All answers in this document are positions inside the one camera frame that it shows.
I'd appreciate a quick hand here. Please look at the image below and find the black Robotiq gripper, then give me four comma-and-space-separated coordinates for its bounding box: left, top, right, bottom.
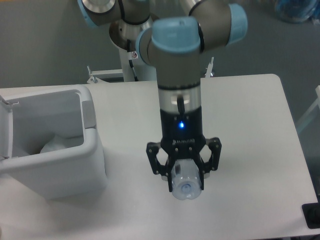
146, 107, 222, 192

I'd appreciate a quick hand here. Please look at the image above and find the clear plastic water bottle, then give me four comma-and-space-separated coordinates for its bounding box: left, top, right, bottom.
171, 158, 202, 201

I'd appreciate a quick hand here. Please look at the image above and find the white plastic wrapper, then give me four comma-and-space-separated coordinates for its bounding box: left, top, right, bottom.
40, 135, 67, 153

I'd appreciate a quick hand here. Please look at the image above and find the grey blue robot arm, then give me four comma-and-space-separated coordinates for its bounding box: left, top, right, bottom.
78, 0, 248, 194

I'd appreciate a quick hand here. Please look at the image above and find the white open trash can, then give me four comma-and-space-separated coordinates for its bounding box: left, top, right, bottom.
0, 85, 107, 199

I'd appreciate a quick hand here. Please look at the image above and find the white glass side furniture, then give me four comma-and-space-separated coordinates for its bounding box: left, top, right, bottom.
295, 85, 320, 134

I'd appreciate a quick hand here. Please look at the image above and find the black device at table edge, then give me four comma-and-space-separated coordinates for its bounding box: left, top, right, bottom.
302, 202, 320, 229

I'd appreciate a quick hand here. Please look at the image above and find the blue bag in background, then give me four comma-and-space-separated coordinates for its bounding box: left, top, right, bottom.
274, 0, 320, 24

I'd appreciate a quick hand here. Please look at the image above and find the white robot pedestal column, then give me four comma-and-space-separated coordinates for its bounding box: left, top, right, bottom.
118, 48, 157, 82

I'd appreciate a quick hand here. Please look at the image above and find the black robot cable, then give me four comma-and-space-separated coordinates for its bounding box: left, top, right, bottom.
125, 39, 139, 82

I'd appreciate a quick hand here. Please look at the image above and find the white pedestal base frame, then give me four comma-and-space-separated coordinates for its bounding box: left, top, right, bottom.
86, 56, 215, 84

